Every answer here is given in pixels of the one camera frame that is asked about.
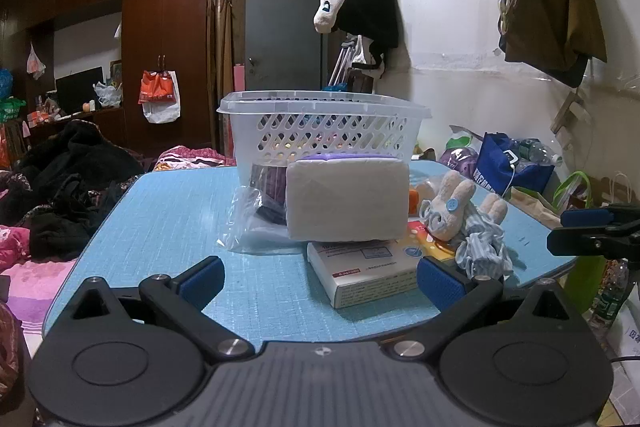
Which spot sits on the purple patterned bag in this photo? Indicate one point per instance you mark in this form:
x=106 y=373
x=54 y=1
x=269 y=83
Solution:
x=457 y=159

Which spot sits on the clear plastic bottle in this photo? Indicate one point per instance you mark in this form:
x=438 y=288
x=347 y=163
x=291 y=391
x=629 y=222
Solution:
x=537 y=152

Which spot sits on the grey door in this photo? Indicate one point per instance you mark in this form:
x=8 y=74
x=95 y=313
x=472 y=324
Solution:
x=282 y=32

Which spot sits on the white plastic lattice basket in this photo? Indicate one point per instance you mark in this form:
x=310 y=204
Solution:
x=320 y=107

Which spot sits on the floral blanket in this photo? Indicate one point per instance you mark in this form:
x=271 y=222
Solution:
x=190 y=157

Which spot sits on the black clothes pile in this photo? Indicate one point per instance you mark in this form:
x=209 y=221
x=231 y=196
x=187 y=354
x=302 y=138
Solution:
x=65 y=177

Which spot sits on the orange white snack packet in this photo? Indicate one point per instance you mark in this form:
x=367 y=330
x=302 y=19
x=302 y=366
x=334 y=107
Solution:
x=425 y=239

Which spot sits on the pink board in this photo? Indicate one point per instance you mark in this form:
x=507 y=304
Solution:
x=239 y=79

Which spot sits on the brown paper bag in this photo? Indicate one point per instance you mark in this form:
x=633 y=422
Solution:
x=535 y=207

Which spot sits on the pink blanket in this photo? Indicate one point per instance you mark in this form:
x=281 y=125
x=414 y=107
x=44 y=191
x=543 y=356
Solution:
x=35 y=287

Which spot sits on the metal walking frame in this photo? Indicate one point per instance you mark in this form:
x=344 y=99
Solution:
x=342 y=59

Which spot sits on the striped fabric scrunchie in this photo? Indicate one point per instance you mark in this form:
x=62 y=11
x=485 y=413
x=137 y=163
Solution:
x=480 y=247

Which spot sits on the small white red plastic bag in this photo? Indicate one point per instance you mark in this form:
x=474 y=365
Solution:
x=35 y=64

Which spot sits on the brown wooden wardrobe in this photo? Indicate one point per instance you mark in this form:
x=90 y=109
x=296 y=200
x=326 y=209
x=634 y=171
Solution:
x=165 y=32

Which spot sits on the white tissue pack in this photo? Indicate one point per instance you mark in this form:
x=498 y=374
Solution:
x=347 y=202

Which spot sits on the black television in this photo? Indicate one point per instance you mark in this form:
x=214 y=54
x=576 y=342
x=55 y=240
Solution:
x=77 y=89

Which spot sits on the white medicine box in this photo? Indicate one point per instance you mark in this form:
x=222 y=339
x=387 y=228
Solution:
x=365 y=274

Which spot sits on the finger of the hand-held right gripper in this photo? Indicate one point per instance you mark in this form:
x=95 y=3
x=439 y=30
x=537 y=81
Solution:
x=585 y=243
x=580 y=218

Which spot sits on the green bag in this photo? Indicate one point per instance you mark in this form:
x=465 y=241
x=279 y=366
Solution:
x=585 y=277

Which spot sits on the wooden sticks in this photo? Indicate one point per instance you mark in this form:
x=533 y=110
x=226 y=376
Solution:
x=225 y=32

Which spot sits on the green label plastic bottle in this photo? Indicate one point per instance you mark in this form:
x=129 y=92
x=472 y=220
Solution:
x=607 y=297

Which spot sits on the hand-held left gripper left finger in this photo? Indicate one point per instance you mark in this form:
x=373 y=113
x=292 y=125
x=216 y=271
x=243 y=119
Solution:
x=200 y=283

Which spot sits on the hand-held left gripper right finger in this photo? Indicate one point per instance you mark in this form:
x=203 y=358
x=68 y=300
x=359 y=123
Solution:
x=442 y=283

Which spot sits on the purple white pack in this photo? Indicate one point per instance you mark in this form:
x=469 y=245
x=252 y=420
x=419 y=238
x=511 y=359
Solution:
x=350 y=155

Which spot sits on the blue shopping bag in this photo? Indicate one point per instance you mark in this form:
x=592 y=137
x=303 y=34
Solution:
x=495 y=167

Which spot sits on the beige plush bunny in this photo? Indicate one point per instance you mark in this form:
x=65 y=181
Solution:
x=447 y=212

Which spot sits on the orange white plastic bag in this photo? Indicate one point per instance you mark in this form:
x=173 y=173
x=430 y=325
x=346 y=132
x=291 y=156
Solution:
x=159 y=94

